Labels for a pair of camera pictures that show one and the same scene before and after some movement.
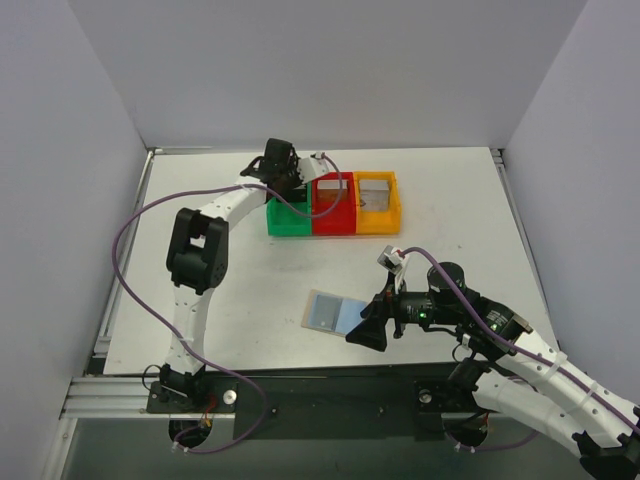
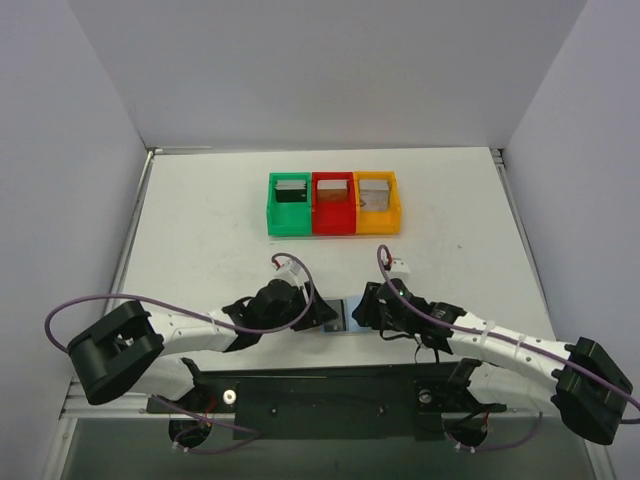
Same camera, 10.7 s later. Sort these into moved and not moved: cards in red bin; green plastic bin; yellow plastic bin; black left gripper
Moved: black left gripper
Not moved: green plastic bin; yellow plastic bin; cards in red bin
